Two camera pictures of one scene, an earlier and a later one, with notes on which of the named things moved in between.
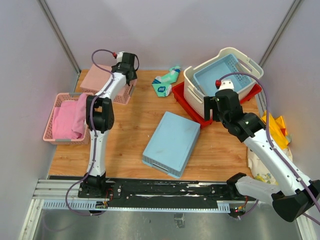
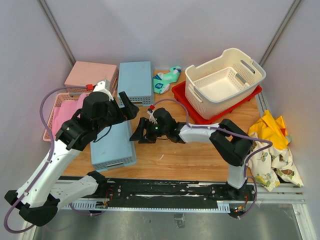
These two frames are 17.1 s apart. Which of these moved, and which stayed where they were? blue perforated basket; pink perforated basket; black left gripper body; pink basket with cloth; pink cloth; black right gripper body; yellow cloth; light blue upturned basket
Moved: light blue upturned basket; black left gripper body; blue perforated basket; black right gripper body; pink perforated basket
Stayed: yellow cloth; pink cloth; pink basket with cloth
